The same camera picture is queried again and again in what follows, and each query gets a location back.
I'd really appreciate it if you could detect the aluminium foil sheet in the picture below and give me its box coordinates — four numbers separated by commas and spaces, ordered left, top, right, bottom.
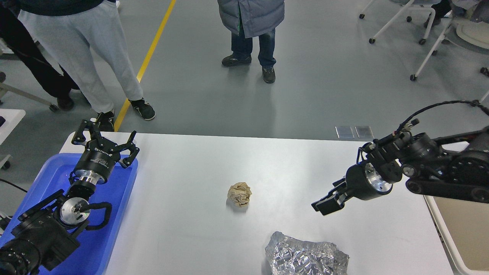
264, 231, 350, 275

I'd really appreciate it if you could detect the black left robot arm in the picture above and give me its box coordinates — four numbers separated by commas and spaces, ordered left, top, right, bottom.
1, 120, 140, 275

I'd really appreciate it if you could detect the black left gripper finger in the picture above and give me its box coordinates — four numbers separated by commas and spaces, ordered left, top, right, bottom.
118, 131, 140, 170
71, 120, 100, 147

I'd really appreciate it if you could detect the person in black trousers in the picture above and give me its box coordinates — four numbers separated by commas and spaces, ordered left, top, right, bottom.
0, 0, 79, 111

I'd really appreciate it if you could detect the beige plastic bin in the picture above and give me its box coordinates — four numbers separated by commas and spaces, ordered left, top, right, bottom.
424, 196, 489, 275

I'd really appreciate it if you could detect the person in grey sweatpants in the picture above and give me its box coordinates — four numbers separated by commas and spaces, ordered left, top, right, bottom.
2, 0, 155, 132

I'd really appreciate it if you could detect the white wheeled chair right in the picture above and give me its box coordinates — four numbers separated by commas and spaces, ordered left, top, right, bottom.
410, 0, 489, 81

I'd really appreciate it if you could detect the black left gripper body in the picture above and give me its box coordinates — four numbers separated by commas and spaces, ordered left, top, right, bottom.
74, 139, 121, 185

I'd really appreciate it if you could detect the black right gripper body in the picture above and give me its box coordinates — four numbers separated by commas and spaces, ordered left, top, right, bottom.
332, 162, 393, 201

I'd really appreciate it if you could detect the left metal floor plate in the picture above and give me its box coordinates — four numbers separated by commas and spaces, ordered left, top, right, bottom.
335, 126, 356, 139

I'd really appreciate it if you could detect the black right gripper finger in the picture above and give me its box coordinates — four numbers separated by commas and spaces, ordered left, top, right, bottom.
311, 178, 346, 211
314, 190, 348, 216

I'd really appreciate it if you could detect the person in grey puffer coat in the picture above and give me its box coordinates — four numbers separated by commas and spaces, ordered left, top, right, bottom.
218, 0, 285, 84

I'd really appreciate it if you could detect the grey chair leg left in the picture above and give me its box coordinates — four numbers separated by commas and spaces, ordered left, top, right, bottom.
0, 71, 59, 112

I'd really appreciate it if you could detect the white table at left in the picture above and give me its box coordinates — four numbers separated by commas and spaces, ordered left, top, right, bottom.
0, 109, 26, 170

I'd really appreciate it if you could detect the right metal floor plate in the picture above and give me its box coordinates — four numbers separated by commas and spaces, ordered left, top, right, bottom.
355, 126, 374, 140

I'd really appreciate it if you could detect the crumpled brown paper ball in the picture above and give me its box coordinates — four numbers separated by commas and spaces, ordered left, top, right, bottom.
227, 182, 252, 207

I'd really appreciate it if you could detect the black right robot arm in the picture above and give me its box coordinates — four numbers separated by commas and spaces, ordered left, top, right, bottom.
311, 104, 489, 215

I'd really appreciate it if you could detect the white wheeled chair frame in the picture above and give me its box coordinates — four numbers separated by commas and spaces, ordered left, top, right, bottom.
368, 0, 439, 45

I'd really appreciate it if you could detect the blue plastic tray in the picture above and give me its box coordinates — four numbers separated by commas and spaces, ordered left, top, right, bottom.
0, 153, 139, 275

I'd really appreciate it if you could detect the metal floor plate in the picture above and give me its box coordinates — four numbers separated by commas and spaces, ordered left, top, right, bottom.
335, 126, 356, 139
355, 126, 374, 140

